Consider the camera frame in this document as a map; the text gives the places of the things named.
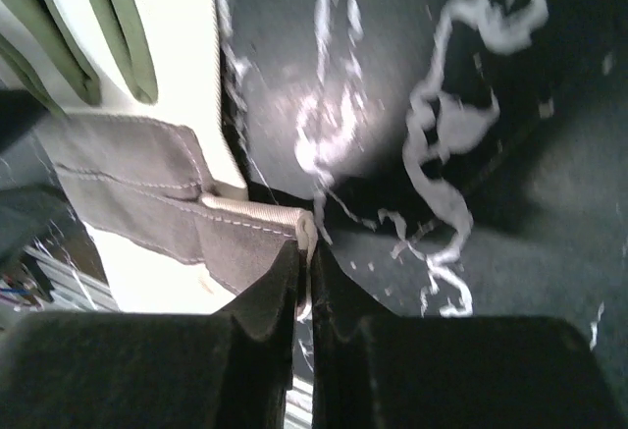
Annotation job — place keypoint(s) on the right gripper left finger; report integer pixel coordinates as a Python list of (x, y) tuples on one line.
[(229, 369)]

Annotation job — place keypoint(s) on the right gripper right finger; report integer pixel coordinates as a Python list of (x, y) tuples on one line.
[(375, 369)]

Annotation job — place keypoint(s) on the white glove grey palm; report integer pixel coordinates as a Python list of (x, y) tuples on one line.
[(134, 134)]

